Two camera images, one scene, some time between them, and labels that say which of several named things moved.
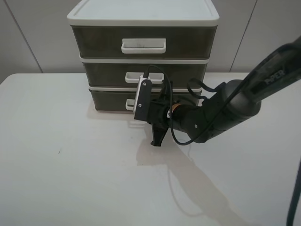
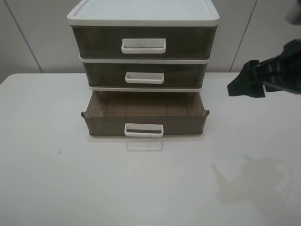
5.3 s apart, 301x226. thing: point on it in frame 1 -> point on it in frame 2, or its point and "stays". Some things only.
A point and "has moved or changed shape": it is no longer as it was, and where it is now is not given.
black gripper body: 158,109 -> 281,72
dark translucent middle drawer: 129,74 stays
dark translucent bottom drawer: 125,100 has moved or changed shape
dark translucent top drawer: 145,41 stays
